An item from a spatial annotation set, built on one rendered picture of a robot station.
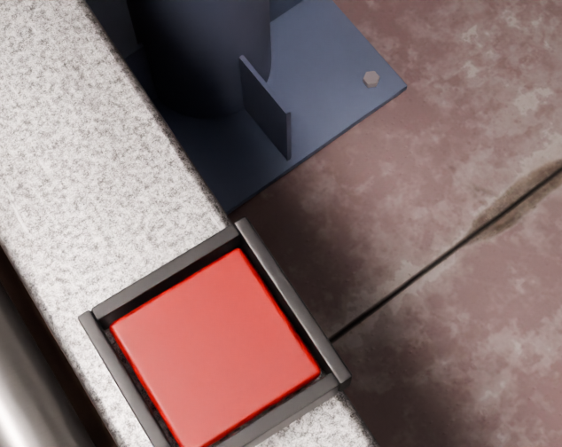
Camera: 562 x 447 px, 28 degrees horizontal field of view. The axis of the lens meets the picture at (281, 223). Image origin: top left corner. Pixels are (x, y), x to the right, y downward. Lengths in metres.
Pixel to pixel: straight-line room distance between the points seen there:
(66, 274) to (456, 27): 1.16
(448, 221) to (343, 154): 0.16
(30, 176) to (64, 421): 0.10
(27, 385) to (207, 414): 0.07
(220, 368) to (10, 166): 0.13
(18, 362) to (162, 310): 0.06
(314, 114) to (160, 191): 1.02
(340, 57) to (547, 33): 0.28
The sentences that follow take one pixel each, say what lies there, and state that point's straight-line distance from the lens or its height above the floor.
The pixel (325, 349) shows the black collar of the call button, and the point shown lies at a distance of 0.42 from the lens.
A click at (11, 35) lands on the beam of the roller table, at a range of 0.50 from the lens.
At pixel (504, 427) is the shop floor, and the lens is 1.38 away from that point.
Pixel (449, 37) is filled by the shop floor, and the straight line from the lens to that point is 1.55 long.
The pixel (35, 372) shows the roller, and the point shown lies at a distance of 0.45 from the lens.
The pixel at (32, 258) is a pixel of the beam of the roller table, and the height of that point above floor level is 0.91.
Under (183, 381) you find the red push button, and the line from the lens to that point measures 0.42.
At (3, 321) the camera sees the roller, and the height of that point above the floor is 0.91.
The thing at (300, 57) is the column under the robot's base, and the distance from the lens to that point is 1.51.
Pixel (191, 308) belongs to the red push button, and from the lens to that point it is 0.43.
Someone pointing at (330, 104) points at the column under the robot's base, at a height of 0.01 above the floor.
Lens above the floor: 1.34
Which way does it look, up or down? 70 degrees down
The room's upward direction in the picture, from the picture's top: 2 degrees counter-clockwise
